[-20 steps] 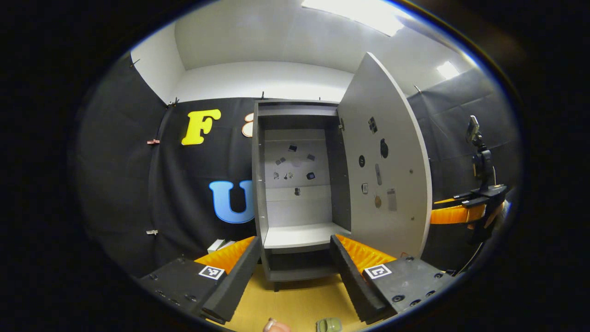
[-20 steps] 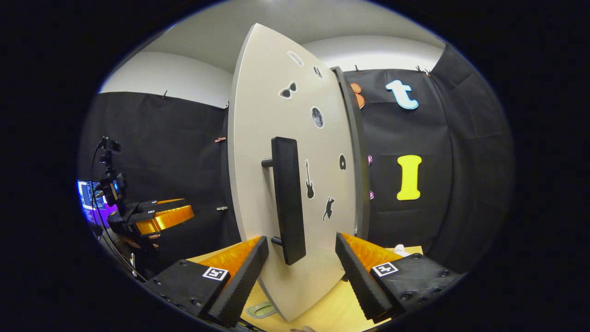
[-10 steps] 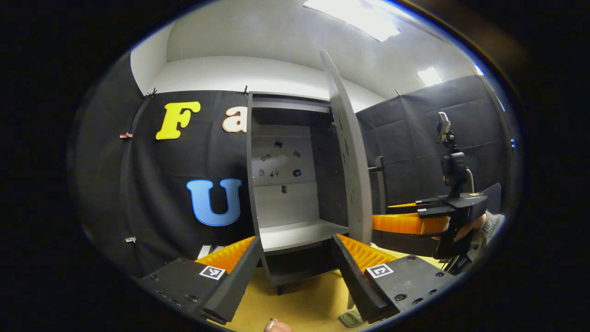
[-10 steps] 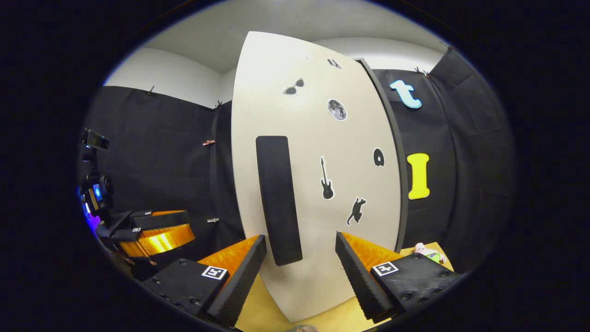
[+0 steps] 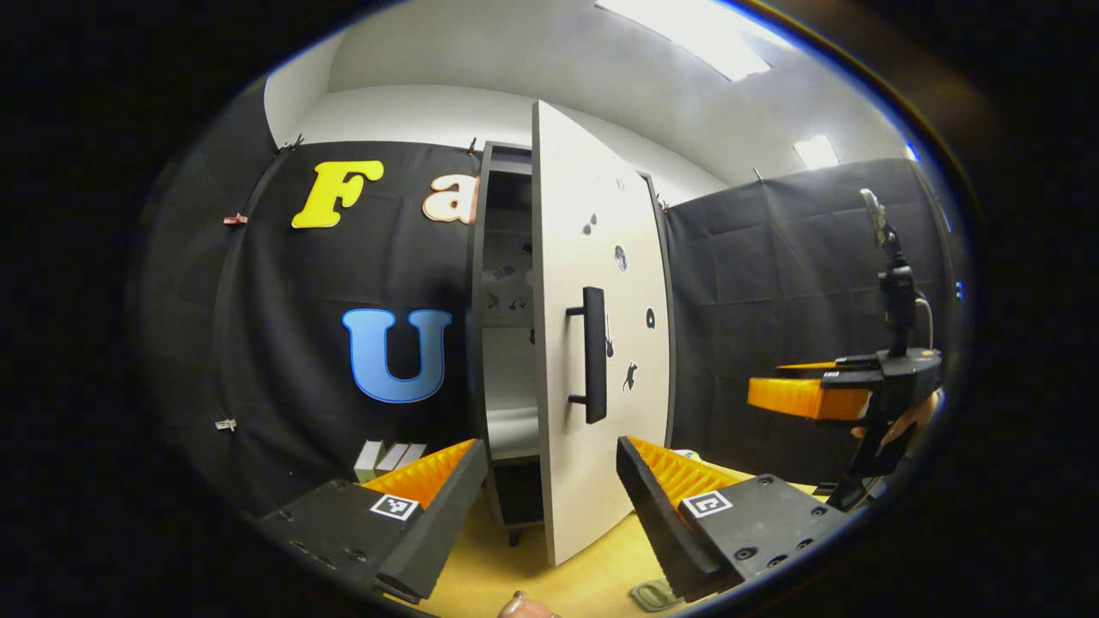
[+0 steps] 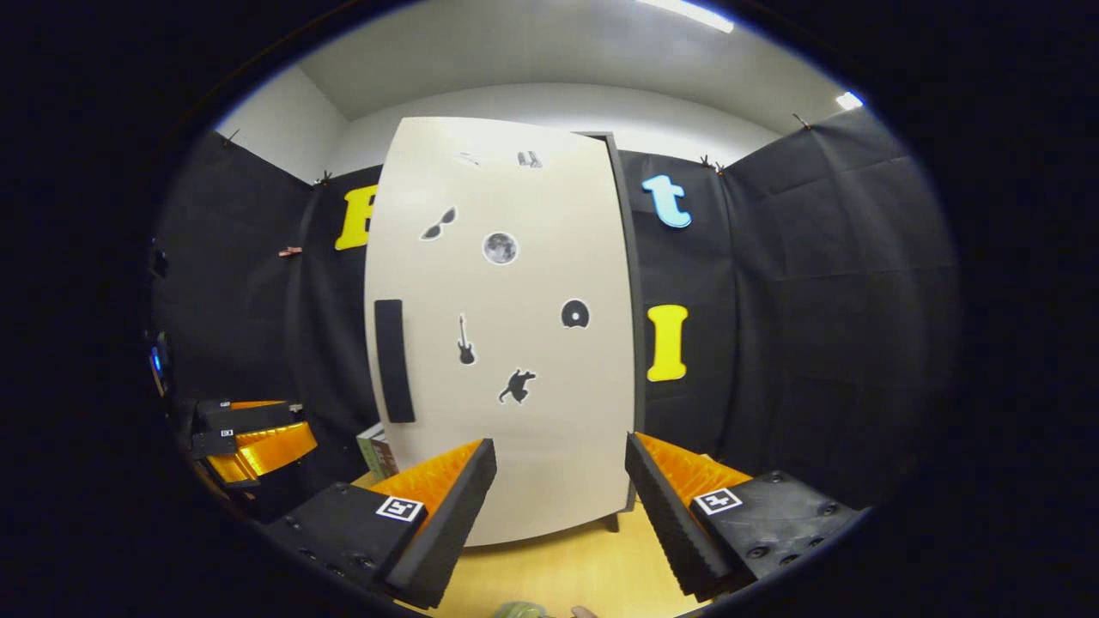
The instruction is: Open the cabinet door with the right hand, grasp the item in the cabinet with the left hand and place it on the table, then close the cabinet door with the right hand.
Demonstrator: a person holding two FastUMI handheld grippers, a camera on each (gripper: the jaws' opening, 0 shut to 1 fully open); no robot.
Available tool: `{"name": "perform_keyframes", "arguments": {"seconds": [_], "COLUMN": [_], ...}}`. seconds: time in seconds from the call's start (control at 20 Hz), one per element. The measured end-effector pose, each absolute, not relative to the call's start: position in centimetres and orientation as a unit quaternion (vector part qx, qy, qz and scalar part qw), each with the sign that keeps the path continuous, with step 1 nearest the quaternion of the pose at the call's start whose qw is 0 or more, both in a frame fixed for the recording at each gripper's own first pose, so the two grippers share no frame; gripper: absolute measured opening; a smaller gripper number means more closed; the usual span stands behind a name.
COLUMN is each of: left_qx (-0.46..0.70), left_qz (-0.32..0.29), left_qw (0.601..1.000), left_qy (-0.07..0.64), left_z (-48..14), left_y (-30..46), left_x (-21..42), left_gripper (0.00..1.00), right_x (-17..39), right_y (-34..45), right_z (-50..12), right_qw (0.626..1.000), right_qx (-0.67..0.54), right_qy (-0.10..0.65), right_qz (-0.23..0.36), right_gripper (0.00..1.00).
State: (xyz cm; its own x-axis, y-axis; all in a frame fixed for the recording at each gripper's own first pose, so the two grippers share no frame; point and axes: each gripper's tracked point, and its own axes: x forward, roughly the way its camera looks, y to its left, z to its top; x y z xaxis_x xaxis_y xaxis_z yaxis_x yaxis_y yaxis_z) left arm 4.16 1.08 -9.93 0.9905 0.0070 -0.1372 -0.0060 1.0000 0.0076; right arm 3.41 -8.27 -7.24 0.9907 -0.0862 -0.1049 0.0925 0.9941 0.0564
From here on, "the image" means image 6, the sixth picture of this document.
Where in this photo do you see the large ceiling light panel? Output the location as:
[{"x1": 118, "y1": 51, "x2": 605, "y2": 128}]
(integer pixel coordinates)
[{"x1": 635, "y1": 0, "x2": 736, "y2": 34}]

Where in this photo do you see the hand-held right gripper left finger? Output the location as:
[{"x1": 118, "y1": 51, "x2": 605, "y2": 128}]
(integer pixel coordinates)
[{"x1": 262, "y1": 438, "x2": 499, "y2": 610}]

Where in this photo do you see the black door handle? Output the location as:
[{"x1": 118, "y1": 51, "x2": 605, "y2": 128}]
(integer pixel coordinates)
[{"x1": 374, "y1": 299, "x2": 416, "y2": 424}]

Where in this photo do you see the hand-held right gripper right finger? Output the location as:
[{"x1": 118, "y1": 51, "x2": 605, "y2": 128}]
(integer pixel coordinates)
[{"x1": 624, "y1": 432, "x2": 864, "y2": 602}]

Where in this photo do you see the black backdrop cloth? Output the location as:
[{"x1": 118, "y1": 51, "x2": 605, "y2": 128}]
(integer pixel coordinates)
[{"x1": 150, "y1": 107, "x2": 961, "y2": 524}]

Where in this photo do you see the beige cabinet door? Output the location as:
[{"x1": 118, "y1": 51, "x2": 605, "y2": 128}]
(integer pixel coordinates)
[{"x1": 364, "y1": 116, "x2": 641, "y2": 548}]

